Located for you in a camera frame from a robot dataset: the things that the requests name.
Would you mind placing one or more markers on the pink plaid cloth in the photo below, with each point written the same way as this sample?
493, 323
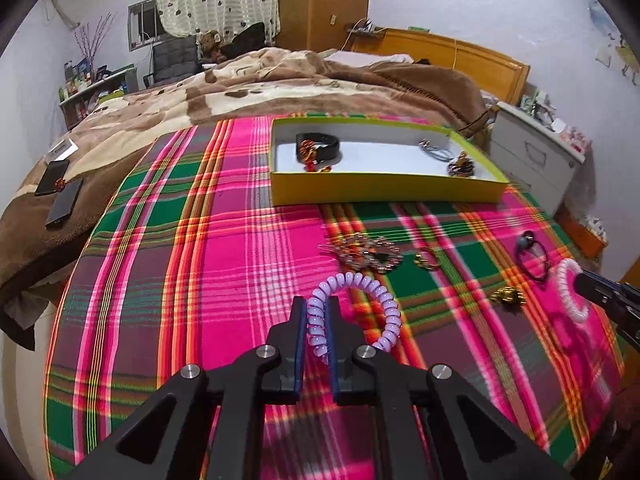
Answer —
192, 263

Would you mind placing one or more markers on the yellow shallow cardboard box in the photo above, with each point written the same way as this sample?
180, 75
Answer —
381, 161

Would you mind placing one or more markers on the black tie with ball beads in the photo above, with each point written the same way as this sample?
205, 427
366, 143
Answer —
532, 257

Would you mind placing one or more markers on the white desk shelf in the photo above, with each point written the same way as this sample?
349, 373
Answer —
76, 107

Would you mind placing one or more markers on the grey drawer nightstand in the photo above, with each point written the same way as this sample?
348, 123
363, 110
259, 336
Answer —
533, 156

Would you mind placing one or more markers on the black phone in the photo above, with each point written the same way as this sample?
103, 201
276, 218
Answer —
63, 206

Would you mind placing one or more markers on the wooden headboard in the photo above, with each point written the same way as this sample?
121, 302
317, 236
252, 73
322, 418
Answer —
502, 76

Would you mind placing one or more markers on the small gold bead ornament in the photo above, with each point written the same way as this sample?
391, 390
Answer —
508, 297

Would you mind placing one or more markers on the black wallet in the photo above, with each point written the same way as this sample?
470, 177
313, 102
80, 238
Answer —
52, 178

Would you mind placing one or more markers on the black office chair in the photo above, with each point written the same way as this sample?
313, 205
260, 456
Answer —
173, 60

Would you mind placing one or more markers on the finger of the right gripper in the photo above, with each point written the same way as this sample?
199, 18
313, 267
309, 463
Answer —
604, 292
629, 325

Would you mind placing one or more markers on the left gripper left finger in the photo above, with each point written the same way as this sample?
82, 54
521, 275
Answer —
283, 381

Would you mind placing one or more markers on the wooden wardrobe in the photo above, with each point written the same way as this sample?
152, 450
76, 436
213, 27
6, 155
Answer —
318, 25

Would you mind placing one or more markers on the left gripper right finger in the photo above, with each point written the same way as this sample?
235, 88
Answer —
351, 384

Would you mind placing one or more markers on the black wristband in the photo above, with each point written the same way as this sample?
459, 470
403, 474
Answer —
329, 144

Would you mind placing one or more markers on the brown teddy bear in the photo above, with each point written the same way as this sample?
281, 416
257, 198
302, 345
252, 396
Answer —
209, 43

